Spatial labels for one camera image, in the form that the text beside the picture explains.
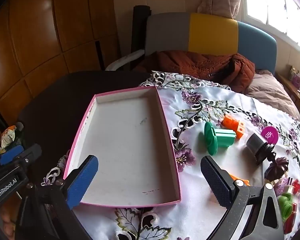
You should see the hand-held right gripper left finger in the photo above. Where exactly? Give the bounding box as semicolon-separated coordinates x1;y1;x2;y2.
15;154;99;240

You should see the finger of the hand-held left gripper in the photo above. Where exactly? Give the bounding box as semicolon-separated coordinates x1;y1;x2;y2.
0;144;25;166
14;144;42;173

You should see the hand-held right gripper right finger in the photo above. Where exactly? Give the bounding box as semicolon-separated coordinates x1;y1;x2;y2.
200;155;284;240

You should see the orange plastic piece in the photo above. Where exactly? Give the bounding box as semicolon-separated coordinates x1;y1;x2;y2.
227;172;250;187

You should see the green plastic spool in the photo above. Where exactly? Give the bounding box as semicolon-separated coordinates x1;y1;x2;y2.
204;121;237;155

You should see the black cylindrical jar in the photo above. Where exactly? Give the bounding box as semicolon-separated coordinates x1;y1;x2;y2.
245;133;277;166

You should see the pink cardboard box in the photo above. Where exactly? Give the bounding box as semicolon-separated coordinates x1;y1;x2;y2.
63;86;182;208

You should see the green and white plastic toy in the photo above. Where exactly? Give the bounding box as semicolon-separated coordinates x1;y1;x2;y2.
277;185;295;222

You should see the red plastic toy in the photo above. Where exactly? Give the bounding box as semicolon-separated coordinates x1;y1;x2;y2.
283;202;297;235

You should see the floral patterned cloth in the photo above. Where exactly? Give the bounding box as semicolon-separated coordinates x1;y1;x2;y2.
0;125;18;155

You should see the orange plastic block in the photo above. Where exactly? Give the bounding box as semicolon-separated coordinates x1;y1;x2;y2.
220;114;246;139

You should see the dark brown pumpkin ornament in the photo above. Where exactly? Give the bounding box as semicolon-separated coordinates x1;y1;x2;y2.
264;156;289;182

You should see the magenta perforated disc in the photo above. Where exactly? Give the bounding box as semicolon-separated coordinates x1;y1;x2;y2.
261;126;279;145

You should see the white embroidered floral tablecloth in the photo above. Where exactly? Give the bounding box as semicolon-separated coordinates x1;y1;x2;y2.
41;70;300;240

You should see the beige duvet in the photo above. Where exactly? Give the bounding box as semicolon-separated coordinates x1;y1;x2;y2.
245;70;300;123

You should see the wooden shelf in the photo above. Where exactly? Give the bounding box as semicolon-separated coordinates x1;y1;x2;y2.
275;72;300;120

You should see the rust brown padded jacket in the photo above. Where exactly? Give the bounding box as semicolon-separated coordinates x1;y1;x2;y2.
135;50;255;94

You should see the wooden wardrobe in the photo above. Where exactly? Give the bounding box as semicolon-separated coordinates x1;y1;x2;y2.
0;0;120;135

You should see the white chair armrest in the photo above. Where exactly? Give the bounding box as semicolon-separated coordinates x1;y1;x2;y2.
105;49;145;71

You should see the purple box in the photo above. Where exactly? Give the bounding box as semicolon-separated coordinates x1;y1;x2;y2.
289;66;300;90

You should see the window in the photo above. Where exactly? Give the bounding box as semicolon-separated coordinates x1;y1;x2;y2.
242;0;300;58

